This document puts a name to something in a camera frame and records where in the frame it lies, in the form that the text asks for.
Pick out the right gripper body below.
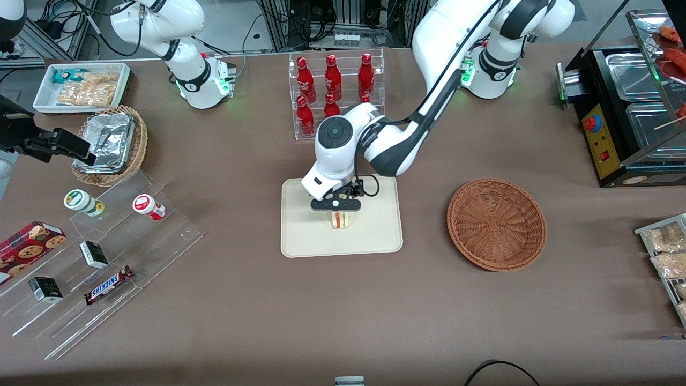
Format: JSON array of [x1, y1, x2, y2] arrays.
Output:
[[0, 122, 28, 181]]

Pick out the light wicker basket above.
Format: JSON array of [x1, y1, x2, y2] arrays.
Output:
[[71, 105, 148, 187]]

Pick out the beige plastic tray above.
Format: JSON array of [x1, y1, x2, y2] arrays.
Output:
[[280, 173, 404, 259]]

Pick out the brown wicker basket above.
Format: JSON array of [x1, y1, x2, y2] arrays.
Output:
[[446, 178, 547, 272]]

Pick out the stack of foil trays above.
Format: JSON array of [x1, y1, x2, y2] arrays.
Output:
[[73, 112, 136, 175]]

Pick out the green lid cup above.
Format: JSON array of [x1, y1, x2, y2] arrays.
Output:
[[64, 189, 106, 218]]

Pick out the clear bag of chips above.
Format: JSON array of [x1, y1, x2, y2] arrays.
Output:
[[80, 72, 120, 87], [56, 81, 117, 107]]

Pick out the white rectangular snack bin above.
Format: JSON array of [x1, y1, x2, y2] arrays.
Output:
[[32, 63, 132, 116]]

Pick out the blue snack packet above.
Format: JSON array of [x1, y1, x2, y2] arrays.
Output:
[[52, 68, 86, 84]]

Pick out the red lid cup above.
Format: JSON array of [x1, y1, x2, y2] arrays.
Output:
[[132, 194, 166, 221]]

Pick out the small black box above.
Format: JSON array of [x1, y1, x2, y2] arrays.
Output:
[[28, 277, 64, 303], [79, 241, 110, 270]]

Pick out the red cookie box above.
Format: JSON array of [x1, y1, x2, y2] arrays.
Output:
[[0, 221, 68, 286]]

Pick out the clear acrylic stepped display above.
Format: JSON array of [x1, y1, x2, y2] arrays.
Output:
[[0, 170, 204, 361]]

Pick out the clear acrylic bottle rack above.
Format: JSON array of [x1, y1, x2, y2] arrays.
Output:
[[288, 48, 385, 141]]

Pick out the Snickers bar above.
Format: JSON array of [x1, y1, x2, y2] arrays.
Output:
[[84, 265, 135, 306]]

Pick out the black hot food case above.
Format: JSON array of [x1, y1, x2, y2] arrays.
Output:
[[556, 0, 686, 188]]

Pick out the steel food pan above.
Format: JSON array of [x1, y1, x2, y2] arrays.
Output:
[[625, 102, 686, 152], [605, 52, 663, 102]]

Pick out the red sausage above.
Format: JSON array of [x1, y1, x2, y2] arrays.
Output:
[[663, 48, 686, 81], [658, 25, 686, 44]]

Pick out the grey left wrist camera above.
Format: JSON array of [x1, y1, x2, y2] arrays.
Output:
[[311, 196, 363, 214]]

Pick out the aluminium frame post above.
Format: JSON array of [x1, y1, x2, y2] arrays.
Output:
[[260, 0, 291, 52], [405, 0, 430, 33]]

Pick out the black cable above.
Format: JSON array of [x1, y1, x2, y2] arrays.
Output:
[[464, 360, 542, 386]]

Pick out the grey wire rack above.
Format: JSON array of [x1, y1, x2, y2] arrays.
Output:
[[634, 213, 686, 329]]

